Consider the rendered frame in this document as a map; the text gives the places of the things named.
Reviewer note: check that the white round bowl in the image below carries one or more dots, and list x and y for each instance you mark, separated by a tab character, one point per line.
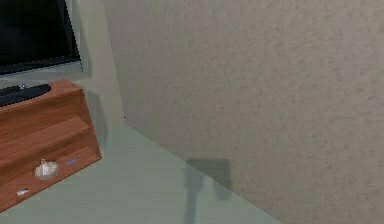
46	170

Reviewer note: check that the brown wooden television stand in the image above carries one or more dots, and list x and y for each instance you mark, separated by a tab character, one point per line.
46	130

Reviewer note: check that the black television set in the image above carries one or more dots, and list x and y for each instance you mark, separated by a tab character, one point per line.
33	33

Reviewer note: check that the small white flat object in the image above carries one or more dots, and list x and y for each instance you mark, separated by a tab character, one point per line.
23	192

